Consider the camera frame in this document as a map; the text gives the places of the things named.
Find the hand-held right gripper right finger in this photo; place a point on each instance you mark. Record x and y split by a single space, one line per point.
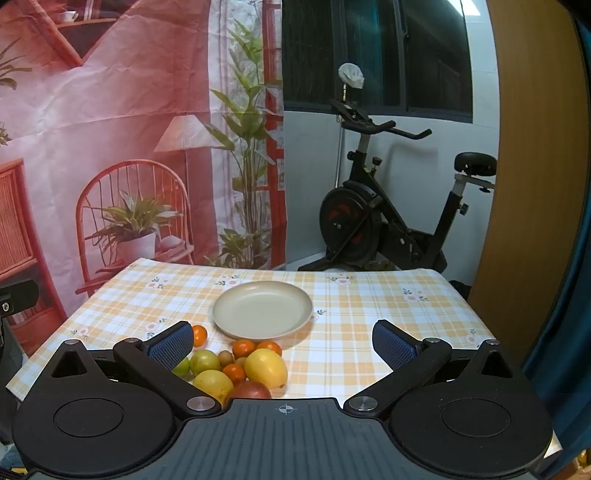
395 344

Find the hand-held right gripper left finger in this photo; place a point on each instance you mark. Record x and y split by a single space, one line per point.
168 346

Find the green jujube fruit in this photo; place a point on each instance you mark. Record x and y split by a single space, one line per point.
183 369

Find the orange mandarin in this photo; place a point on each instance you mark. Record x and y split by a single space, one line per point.
234 374
243 348
200 336
269 347

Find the green jujube with brown blotch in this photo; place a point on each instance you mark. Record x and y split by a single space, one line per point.
204 362

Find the yellow lemon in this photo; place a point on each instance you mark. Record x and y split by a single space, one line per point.
213 386
265 368

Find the dull red apple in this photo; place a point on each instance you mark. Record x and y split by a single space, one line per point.
250 392

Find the beige round plate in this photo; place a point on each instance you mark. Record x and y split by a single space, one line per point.
263 307

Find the yellow checked floral tablecloth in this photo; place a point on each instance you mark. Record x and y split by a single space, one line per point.
369 300

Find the black exercise bike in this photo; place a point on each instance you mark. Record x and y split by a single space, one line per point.
369 217

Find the thin metal pole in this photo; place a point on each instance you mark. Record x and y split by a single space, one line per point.
340 147

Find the wooden door panel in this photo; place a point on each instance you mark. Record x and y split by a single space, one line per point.
531 184

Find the white cloth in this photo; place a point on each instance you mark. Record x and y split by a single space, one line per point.
351 75

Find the dark window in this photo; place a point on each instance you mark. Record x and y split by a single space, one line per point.
369 55

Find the printed wall backdrop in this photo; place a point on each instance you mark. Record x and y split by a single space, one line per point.
138 92

